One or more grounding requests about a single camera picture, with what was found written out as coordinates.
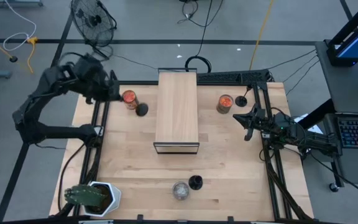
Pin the white paper sheet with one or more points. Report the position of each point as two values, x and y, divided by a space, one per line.
314 128

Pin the backlit rainbow keyboard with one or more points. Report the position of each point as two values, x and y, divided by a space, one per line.
357 133

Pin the jasmine sandalwood candle tin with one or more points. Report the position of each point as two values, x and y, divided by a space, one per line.
180 190

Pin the black lid near left jar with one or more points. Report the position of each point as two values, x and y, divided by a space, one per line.
141 109

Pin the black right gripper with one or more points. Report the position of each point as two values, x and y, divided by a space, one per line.
261 124

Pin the black aluminium frame rail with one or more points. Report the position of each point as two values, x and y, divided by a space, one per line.
272 174
99 124

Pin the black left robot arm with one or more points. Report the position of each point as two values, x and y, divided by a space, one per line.
57 132

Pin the white hexagonal plant pot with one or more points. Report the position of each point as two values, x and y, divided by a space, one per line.
115 196

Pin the black candlestick holder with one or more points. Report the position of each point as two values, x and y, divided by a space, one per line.
195 182
241 101

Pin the rustic candle tin orange wax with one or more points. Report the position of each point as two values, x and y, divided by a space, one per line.
225 102

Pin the computer monitor blue screen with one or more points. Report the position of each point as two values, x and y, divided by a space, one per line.
357 45

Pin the apple heart label candle tin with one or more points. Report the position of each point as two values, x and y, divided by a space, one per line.
129 98

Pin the dark grey rolling cart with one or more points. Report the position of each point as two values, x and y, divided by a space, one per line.
353 166

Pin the grey desk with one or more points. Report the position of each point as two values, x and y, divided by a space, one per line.
340 84

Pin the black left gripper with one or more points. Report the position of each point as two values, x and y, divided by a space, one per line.
92 77

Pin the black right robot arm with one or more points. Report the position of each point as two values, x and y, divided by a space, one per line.
319 143

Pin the black keyboard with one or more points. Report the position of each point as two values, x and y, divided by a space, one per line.
233 76

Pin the green cactus plant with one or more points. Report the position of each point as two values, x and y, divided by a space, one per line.
82 195

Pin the black floor fan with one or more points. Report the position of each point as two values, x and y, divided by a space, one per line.
93 21

